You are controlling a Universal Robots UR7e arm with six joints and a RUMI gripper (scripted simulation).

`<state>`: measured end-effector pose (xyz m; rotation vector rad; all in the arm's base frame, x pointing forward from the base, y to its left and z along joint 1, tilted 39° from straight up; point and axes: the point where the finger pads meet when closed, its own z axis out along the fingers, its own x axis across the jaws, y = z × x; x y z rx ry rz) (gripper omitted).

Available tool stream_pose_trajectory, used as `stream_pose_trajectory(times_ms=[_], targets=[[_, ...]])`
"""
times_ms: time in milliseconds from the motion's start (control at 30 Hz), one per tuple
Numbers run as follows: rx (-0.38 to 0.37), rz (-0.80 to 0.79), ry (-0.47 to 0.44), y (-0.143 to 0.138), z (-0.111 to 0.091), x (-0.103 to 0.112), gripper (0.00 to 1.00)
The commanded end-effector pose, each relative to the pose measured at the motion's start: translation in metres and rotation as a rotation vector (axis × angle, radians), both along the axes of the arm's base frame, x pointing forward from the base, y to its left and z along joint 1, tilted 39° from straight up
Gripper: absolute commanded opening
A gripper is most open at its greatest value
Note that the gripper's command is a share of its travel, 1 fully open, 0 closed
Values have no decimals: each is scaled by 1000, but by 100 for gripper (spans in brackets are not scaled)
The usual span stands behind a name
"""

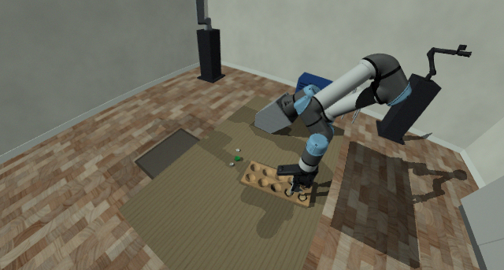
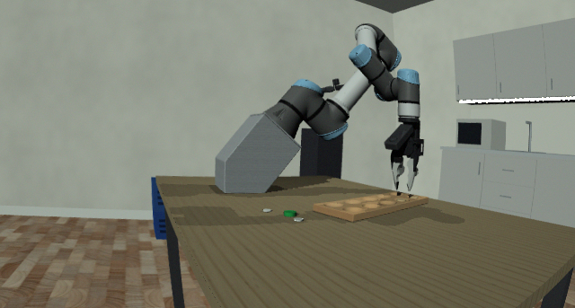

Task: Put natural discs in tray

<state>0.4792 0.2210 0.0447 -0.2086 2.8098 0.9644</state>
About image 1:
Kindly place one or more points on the tan wooden tray with round pockets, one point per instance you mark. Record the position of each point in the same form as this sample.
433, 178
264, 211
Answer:
264, 178

